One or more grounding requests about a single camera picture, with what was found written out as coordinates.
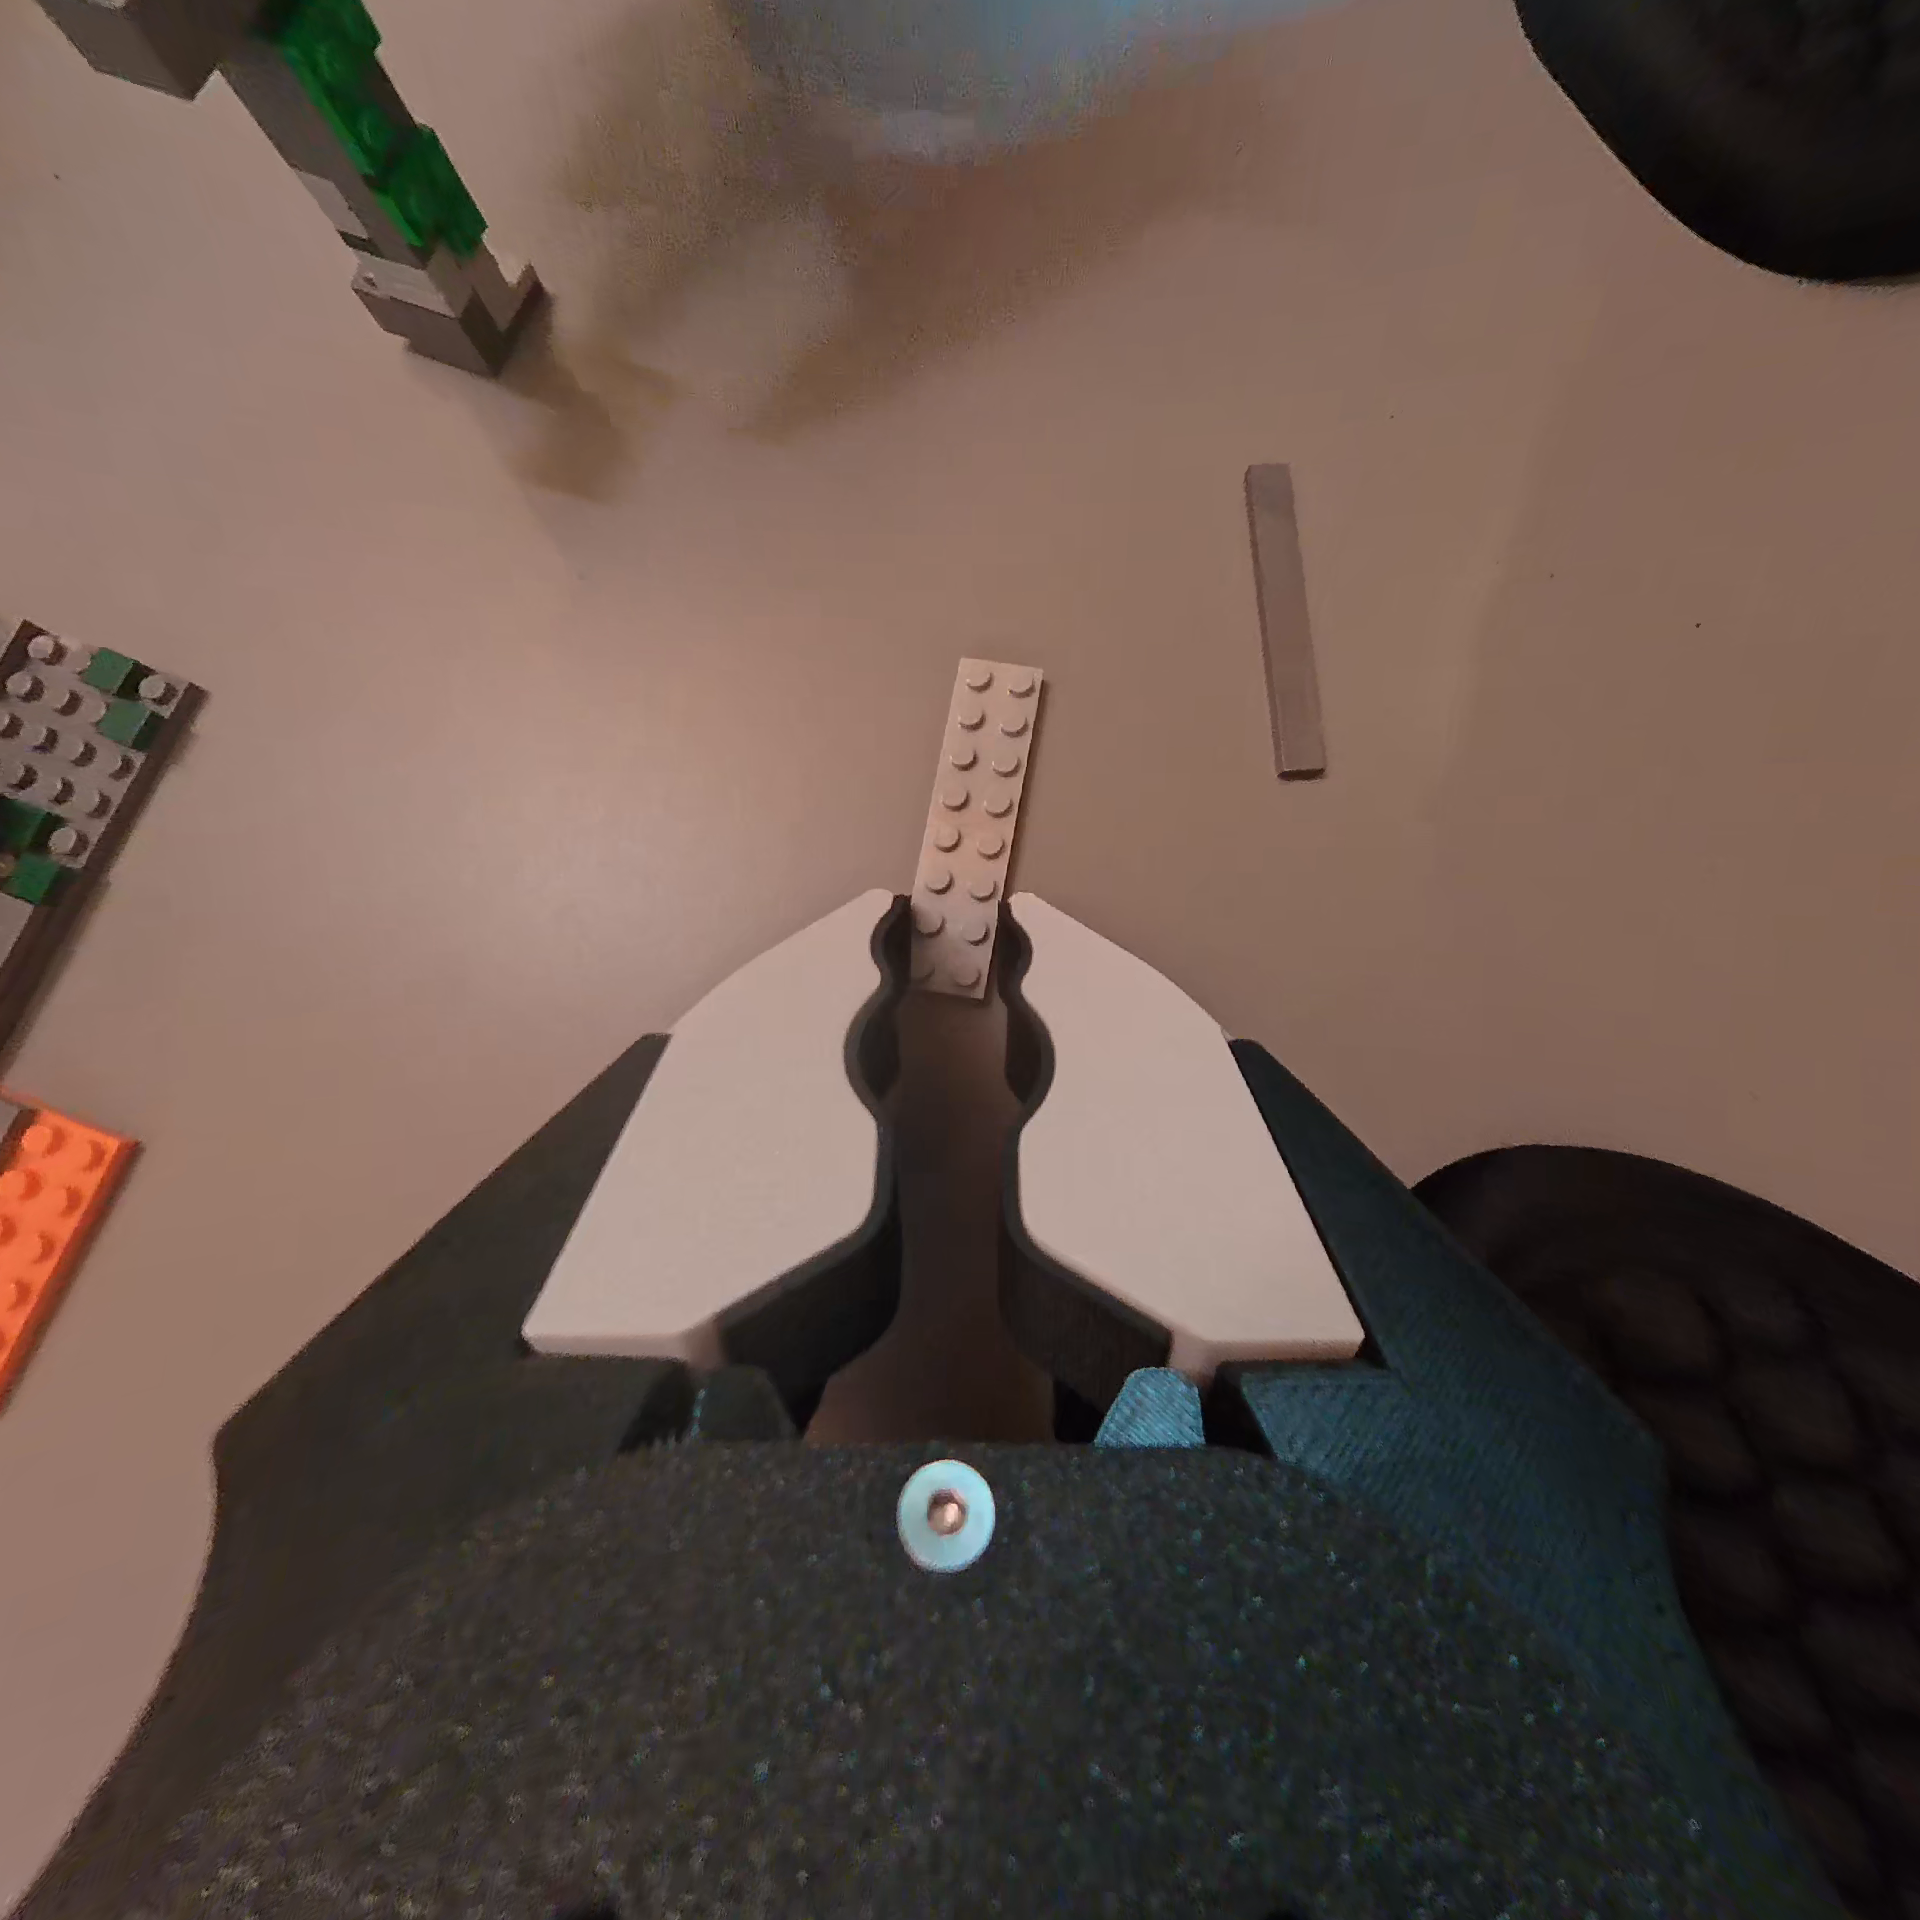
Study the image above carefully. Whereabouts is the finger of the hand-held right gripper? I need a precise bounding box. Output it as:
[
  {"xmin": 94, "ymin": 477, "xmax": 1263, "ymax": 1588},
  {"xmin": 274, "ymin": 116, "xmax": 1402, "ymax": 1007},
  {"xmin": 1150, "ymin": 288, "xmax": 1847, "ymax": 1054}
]
[{"xmin": 715, "ymin": 0, "xmax": 1329, "ymax": 157}]

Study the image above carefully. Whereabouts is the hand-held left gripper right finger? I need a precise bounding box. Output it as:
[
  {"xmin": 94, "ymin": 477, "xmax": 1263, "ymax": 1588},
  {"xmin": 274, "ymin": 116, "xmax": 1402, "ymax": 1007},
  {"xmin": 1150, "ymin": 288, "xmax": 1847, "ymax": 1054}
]
[{"xmin": 1006, "ymin": 891, "xmax": 1368, "ymax": 1374}]

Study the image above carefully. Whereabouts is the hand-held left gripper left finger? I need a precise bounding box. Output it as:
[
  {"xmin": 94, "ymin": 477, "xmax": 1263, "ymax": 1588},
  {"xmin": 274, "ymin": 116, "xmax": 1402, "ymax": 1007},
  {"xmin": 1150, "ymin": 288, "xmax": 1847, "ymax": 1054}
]
[{"xmin": 523, "ymin": 891, "xmax": 912, "ymax": 1357}]

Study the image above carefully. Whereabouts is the long light grey plate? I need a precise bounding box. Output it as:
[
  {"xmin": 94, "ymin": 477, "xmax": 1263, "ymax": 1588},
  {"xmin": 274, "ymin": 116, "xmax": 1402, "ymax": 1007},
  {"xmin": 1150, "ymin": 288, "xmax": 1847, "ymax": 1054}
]
[{"xmin": 908, "ymin": 657, "xmax": 1056, "ymax": 1011}]

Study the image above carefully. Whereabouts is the dark grey tile strip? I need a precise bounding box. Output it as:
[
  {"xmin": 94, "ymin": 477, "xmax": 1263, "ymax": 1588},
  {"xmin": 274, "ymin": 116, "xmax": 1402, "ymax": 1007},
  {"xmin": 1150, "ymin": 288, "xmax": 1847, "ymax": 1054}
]
[{"xmin": 1240, "ymin": 460, "xmax": 1330, "ymax": 783}]

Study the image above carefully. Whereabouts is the bright green corner plate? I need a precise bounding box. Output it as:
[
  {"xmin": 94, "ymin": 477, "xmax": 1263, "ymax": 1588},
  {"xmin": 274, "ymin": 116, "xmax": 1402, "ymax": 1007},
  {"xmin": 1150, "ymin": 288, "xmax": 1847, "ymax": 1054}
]
[
  {"xmin": 346, "ymin": 113, "xmax": 491, "ymax": 261},
  {"xmin": 265, "ymin": 0, "xmax": 408, "ymax": 137}
]

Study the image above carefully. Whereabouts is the grey white brick column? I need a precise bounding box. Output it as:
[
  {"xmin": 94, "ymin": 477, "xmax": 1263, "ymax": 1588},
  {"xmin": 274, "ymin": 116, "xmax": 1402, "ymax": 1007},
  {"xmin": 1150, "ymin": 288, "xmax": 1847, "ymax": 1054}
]
[{"xmin": 227, "ymin": 32, "xmax": 551, "ymax": 380}]

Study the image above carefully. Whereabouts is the orange brick plate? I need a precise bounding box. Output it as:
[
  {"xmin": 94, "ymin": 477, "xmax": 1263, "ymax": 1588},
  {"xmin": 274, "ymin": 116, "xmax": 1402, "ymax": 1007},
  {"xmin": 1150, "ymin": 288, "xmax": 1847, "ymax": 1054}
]
[{"xmin": 0, "ymin": 1094, "xmax": 144, "ymax": 1407}]

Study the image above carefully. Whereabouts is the grey green brick tower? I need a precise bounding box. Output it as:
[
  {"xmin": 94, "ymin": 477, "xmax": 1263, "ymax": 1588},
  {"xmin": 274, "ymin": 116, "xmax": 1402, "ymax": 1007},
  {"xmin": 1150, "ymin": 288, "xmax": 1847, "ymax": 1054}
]
[{"xmin": 0, "ymin": 614, "xmax": 208, "ymax": 1039}]

